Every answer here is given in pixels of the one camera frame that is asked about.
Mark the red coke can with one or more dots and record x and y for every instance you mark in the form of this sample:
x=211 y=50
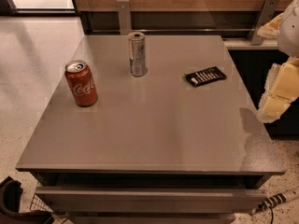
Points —
x=80 y=81

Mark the grey drawer cabinet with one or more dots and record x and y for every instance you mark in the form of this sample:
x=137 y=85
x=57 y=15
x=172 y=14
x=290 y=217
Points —
x=155 y=131

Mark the left metal bracket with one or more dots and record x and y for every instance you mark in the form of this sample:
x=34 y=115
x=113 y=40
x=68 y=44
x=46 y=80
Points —
x=124 y=16

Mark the grey cabinet drawer front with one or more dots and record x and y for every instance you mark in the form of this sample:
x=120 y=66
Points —
x=155 y=200

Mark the wire basket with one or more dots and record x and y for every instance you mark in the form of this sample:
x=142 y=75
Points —
x=38 y=205

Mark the metal bracket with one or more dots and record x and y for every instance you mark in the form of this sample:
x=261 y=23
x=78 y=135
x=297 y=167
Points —
x=124 y=16
x=265 y=15

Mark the silver blue energy drink can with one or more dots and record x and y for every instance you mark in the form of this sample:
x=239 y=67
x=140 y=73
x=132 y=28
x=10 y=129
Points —
x=137 y=54

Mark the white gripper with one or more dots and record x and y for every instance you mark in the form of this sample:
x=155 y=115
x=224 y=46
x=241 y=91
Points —
x=290 y=34

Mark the right metal bracket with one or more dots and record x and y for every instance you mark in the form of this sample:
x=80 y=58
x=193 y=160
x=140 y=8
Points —
x=265 y=15

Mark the black snack packet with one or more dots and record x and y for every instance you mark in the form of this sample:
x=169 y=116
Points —
x=205 y=76

